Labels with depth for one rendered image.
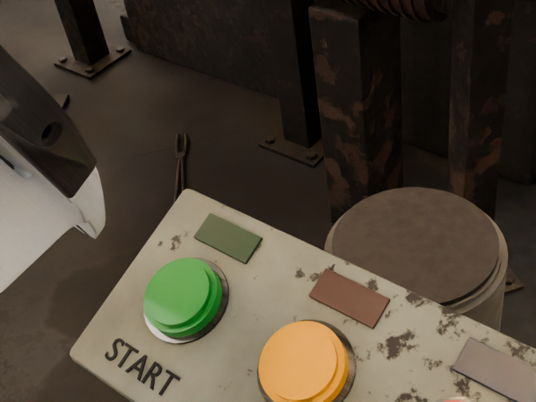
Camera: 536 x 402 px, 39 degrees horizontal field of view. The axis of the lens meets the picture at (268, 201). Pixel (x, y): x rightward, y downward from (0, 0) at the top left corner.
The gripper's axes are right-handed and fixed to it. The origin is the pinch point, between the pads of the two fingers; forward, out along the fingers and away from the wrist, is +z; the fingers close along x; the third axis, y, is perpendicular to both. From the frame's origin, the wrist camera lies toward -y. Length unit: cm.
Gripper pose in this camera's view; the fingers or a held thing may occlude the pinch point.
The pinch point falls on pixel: (86, 199)
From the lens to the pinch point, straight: 30.9
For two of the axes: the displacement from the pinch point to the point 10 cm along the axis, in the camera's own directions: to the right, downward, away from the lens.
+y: -5.2, 8.1, -2.8
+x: 7.8, 3.2, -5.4
